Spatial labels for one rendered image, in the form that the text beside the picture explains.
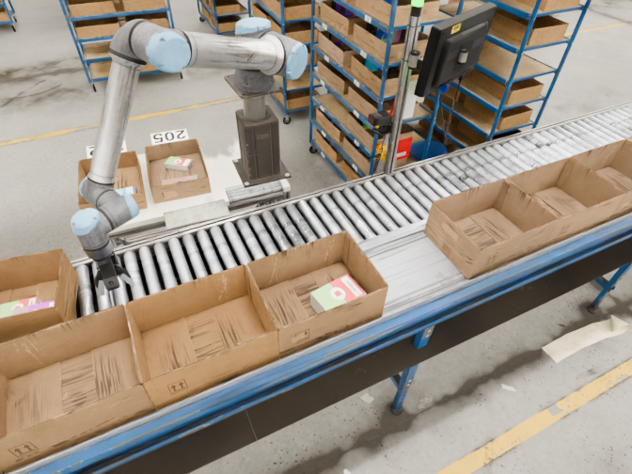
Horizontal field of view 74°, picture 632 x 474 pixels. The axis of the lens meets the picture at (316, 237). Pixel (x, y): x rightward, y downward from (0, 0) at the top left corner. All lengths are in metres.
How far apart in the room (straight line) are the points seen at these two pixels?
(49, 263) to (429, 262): 1.50
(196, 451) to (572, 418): 1.86
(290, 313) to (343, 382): 0.36
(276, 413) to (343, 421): 0.72
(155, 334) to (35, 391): 0.36
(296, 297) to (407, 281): 0.43
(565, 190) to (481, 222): 0.52
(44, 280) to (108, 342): 0.57
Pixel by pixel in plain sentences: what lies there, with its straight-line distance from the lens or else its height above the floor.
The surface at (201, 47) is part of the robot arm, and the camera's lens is 1.54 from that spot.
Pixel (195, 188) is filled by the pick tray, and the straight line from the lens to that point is 2.21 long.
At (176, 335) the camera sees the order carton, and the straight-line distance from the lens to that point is 1.52.
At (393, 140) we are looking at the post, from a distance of 2.26.
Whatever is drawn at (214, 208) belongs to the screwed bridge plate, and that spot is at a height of 0.75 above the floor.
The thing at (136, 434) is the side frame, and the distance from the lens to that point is 1.37.
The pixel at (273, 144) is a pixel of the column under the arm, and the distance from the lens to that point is 2.20.
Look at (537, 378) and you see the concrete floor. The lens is 2.69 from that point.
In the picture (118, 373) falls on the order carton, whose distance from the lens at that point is 1.50.
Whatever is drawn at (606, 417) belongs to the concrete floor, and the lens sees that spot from 2.76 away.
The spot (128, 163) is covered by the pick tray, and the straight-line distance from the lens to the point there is 2.52.
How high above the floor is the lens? 2.12
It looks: 45 degrees down
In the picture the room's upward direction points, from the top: 2 degrees clockwise
